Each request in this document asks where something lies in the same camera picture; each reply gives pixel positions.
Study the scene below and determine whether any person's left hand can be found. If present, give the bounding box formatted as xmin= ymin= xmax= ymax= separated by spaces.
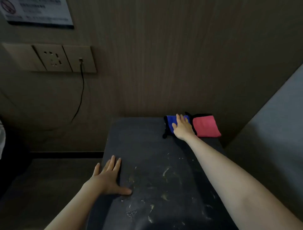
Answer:
xmin=83 ymin=155 xmax=132 ymax=196

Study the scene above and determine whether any person's right hand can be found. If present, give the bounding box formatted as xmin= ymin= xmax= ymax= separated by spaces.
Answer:
xmin=172 ymin=113 xmax=197 ymax=142

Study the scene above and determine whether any blue cloth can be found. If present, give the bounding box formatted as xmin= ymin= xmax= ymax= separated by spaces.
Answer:
xmin=162 ymin=114 xmax=197 ymax=139

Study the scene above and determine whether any pink cloth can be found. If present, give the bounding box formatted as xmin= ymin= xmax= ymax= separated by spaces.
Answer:
xmin=184 ymin=112 xmax=222 ymax=138

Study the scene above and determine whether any person's left forearm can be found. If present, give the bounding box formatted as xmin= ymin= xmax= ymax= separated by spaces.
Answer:
xmin=44 ymin=185 xmax=104 ymax=230

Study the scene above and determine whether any person's right forearm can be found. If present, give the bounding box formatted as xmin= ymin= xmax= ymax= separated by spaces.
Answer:
xmin=186 ymin=135 xmax=303 ymax=230

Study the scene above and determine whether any black table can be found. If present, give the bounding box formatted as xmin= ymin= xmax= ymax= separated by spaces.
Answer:
xmin=85 ymin=116 xmax=240 ymax=230

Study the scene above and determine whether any white bedding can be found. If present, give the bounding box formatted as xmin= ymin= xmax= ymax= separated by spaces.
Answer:
xmin=0 ymin=119 xmax=6 ymax=159

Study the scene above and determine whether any black cable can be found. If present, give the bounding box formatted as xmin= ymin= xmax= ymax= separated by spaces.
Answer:
xmin=35 ymin=58 xmax=85 ymax=131

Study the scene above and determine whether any beige wall port plate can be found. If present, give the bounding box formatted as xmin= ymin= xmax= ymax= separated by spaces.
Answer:
xmin=62 ymin=45 xmax=98 ymax=73

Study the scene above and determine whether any beige blank wall plate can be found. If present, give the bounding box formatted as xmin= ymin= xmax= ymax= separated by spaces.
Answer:
xmin=2 ymin=42 xmax=47 ymax=71

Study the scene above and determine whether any white wall notice sign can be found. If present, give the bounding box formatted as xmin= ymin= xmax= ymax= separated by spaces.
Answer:
xmin=0 ymin=0 xmax=74 ymax=30

